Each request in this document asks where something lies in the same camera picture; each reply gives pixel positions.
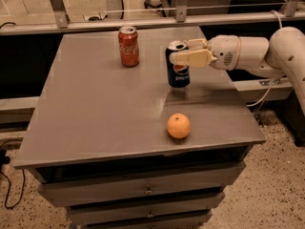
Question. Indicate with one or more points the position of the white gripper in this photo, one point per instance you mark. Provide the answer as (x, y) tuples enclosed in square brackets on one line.
[(224, 52)]

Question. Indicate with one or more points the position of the blue pepsi can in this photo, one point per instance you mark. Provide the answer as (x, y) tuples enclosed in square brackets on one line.
[(178, 76)]

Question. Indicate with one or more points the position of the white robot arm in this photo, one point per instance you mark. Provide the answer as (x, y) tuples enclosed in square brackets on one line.
[(282, 54)]

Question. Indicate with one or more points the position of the red coca-cola can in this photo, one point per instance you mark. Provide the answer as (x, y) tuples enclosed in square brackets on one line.
[(128, 46)]

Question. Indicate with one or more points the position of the orange fruit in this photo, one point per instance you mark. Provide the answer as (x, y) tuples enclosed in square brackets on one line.
[(178, 126)]

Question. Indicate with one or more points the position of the grey drawer cabinet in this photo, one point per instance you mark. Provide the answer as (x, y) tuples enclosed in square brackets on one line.
[(98, 140)]

